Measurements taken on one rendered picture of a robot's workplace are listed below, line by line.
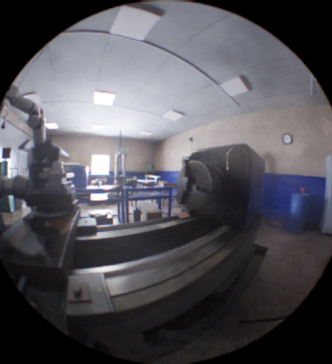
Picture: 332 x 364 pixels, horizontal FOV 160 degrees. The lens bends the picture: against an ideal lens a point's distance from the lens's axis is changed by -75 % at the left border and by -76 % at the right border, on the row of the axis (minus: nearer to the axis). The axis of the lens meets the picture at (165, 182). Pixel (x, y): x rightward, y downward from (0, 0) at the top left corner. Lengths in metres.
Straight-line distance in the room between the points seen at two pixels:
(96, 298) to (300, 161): 4.15
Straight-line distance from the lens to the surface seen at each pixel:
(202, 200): 0.57
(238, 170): 0.64
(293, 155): 4.02
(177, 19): 2.34
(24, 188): 0.49
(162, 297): 0.36
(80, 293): 0.33
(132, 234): 0.63
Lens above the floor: 1.14
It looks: 4 degrees down
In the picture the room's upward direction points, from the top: 2 degrees clockwise
